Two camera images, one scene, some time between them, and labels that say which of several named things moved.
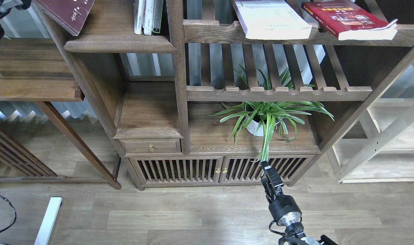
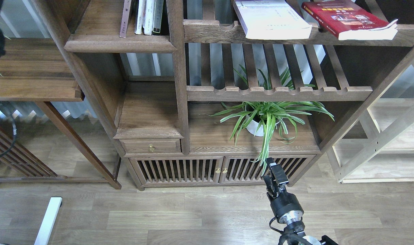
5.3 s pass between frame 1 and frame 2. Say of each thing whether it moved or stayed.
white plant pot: stayed
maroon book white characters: moved
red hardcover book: stayed
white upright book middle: stayed
